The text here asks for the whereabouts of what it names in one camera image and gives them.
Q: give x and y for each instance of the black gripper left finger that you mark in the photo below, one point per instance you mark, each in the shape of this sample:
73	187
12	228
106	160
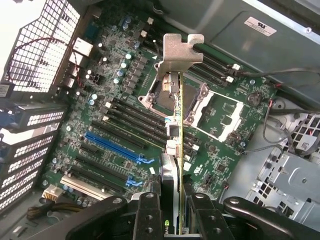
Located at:
147	220

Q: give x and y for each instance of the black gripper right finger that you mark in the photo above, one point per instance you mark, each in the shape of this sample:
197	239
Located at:
212	220

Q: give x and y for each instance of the green Dell motherboard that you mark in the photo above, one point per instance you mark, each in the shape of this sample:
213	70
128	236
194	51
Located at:
220	160

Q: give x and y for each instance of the long black expansion slot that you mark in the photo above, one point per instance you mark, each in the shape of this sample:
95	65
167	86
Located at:
117	135
96	178
102	168

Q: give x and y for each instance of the white PCI expansion slot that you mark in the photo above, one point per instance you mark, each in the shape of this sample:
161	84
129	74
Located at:
82	187

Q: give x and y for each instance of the long blue expansion slot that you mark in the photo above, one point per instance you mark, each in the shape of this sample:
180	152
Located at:
112	146

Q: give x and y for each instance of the grey metal disk bay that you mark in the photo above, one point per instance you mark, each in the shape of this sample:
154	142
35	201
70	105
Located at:
295	175

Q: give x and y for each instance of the white power connector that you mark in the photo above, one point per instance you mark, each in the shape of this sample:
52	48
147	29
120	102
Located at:
52	193

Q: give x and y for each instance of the CPU socket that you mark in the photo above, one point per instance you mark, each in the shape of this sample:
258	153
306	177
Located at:
160	95

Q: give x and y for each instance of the round coin cell battery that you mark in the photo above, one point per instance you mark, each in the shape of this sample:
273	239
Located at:
254	98

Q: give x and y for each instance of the open black PC case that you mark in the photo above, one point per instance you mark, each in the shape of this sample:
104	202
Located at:
225	15

